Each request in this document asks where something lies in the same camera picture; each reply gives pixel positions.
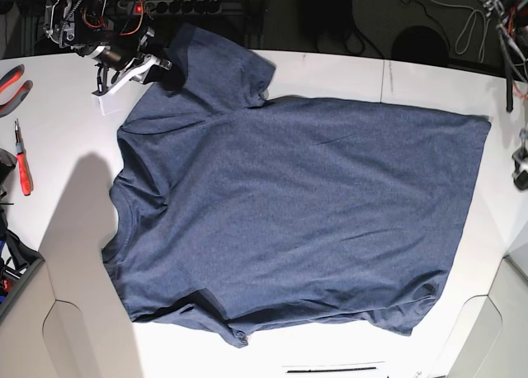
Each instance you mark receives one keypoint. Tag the red handled screwdriver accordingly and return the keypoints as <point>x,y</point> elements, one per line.
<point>24,173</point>

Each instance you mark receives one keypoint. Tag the black thin rod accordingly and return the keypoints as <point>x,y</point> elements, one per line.
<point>330,370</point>

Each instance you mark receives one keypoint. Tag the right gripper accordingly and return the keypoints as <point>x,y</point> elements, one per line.
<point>113,50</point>

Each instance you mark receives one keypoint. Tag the black bag with items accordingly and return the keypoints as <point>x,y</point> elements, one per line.
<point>22,263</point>

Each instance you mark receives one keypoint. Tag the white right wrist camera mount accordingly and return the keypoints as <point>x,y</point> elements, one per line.
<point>110,81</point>

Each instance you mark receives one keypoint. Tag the black power strip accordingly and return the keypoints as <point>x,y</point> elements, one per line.
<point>165,8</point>

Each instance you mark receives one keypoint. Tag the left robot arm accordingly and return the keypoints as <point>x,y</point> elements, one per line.
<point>510,20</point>

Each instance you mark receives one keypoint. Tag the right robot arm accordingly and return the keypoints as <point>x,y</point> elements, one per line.
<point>68,22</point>

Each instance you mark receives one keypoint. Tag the blue t-shirt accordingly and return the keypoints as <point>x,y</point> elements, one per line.
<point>238,214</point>

